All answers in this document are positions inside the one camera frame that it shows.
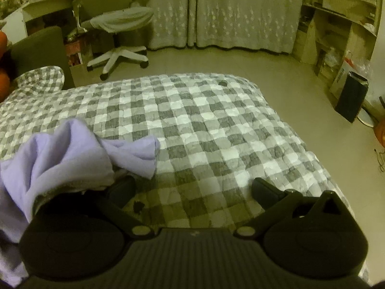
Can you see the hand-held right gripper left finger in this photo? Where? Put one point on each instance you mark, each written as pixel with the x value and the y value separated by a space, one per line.
pixel 121 191

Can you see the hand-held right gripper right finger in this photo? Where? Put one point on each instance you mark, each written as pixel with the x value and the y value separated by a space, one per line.
pixel 263 192

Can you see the lavender pants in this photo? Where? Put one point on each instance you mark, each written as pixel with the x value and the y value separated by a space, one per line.
pixel 60 156

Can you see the grey white checked blanket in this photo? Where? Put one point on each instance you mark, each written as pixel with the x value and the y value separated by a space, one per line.
pixel 210 111

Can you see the cardboard box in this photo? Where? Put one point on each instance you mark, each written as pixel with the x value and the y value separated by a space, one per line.
pixel 84 73

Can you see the white round base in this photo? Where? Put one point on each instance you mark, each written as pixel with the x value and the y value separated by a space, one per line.
pixel 368 117

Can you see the orange printed bag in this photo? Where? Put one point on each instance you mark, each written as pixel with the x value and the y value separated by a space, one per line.
pixel 380 135

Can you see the white printed box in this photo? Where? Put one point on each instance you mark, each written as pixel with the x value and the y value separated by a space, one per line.
pixel 340 78

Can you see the red box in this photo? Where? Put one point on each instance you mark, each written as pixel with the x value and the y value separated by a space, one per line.
pixel 73 52

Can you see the clear plastic bag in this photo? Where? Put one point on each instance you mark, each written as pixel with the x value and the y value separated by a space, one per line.
pixel 361 64

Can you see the orange plush pillow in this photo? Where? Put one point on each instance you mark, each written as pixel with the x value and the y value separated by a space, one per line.
pixel 3 81

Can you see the white office chair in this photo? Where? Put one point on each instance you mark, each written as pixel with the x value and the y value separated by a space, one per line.
pixel 120 21

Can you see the star print curtain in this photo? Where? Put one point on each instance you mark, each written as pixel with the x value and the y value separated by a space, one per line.
pixel 249 12
pixel 171 12

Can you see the wooden shelf unit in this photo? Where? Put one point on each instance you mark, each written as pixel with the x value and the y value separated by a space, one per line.
pixel 340 21

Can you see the white desk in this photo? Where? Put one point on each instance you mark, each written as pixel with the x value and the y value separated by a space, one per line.
pixel 45 6

